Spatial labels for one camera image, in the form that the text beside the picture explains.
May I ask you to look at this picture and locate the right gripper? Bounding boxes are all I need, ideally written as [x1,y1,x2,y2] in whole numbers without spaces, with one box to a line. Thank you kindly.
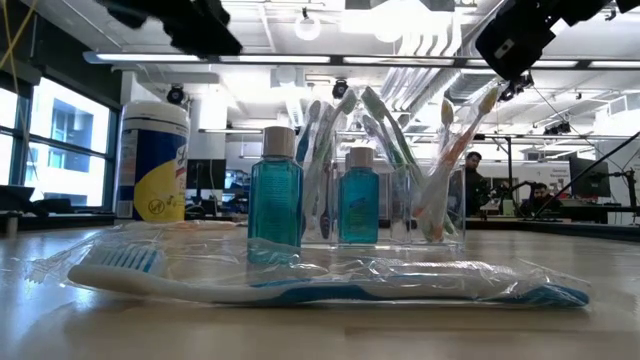
[473,0,614,82]

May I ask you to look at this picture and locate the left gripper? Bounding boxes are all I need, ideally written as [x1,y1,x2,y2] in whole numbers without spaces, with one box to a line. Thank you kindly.
[93,0,245,58]

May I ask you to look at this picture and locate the orange toothbrush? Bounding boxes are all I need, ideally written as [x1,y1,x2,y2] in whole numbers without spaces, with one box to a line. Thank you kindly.
[414,97,456,241]
[424,85,501,239]

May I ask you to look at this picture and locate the blue toothbrush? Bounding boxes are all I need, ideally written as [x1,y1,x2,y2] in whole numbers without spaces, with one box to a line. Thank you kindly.
[22,222,592,309]
[295,99,322,166]

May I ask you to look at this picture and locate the teal mouthwash bottle white cap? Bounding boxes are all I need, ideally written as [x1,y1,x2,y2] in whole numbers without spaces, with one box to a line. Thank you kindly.
[247,125,305,266]
[338,146,381,245]

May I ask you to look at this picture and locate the long ceiling strip light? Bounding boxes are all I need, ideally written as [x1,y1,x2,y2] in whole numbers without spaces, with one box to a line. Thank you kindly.
[82,49,640,71]

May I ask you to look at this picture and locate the round ceiling lamp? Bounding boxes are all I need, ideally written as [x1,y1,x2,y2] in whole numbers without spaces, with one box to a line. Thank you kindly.
[293,14,322,42]

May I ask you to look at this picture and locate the disinfecting wipes canister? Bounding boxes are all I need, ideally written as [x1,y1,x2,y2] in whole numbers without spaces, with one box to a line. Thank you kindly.
[114,100,191,224]

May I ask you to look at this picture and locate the background monitor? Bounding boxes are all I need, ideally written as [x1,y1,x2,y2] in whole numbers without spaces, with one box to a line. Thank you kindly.
[185,158,227,191]
[568,157,612,199]

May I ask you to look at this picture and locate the person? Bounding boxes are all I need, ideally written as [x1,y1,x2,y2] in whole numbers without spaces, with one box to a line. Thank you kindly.
[519,182,564,219]
[462,151,494,219]

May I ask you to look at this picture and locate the clear acrylic organizer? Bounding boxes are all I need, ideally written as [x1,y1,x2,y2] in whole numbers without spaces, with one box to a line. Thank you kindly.
[299,127,467,251]

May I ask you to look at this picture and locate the black desk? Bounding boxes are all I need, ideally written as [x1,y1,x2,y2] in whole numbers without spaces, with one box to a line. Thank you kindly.
[0,183,116,236]

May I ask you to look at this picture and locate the hanging yellow cable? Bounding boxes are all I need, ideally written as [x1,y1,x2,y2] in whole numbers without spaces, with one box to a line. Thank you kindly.
[0,0,40,71]

